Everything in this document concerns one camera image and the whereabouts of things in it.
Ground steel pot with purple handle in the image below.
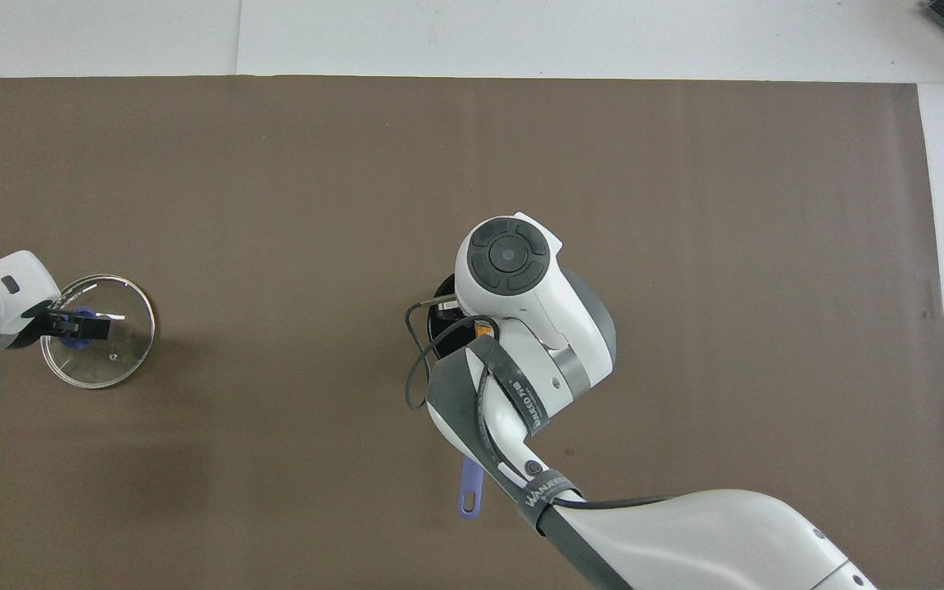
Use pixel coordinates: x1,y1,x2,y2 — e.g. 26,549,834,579
429,273,494,520

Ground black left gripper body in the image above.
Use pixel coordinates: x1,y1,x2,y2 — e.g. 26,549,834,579
20,299,58,329

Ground brown table mat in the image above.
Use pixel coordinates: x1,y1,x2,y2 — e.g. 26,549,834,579
0,76,944,590

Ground glass lid with purple knob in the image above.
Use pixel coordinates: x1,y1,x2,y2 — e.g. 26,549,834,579
40,275,157,389

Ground black velcro cable strap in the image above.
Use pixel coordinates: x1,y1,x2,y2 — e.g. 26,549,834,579
516,470,585,535
466,334,552,438

